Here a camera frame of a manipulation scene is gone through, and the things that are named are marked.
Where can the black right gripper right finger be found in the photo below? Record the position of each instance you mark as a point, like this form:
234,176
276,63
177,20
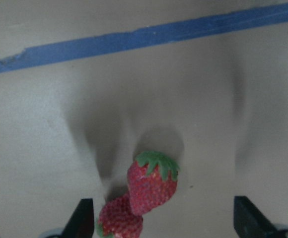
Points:
250,222

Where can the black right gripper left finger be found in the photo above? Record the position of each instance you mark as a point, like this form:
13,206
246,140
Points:
81,223

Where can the strawberry with green cap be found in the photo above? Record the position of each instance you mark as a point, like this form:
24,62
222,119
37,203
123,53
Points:
152,181

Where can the small red strawberry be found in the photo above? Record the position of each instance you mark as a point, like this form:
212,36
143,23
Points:
116,220

